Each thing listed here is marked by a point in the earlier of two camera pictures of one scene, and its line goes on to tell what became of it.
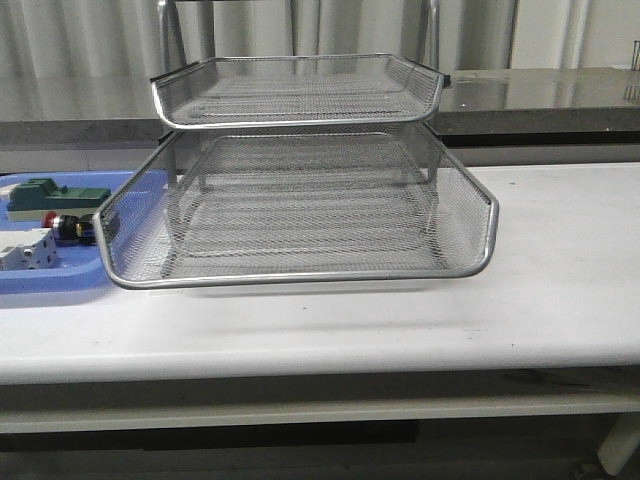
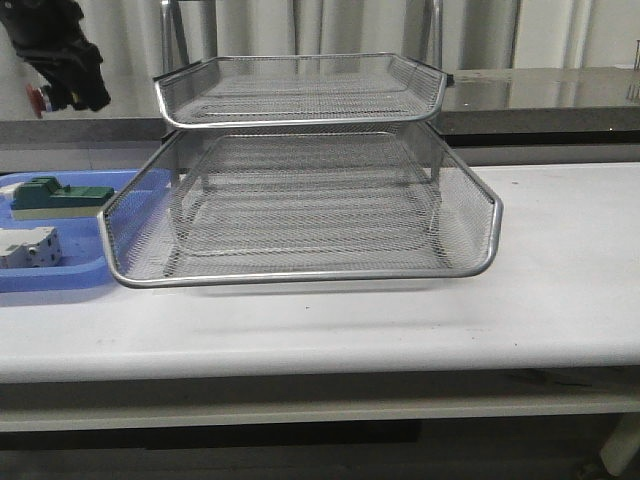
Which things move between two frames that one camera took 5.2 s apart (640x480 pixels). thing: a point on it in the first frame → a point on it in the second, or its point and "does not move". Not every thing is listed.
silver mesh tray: (295, 204) does not move
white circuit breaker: (33, 248) does not move
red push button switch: (71, 230) → (38, 100)
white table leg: (620, 443) does not move
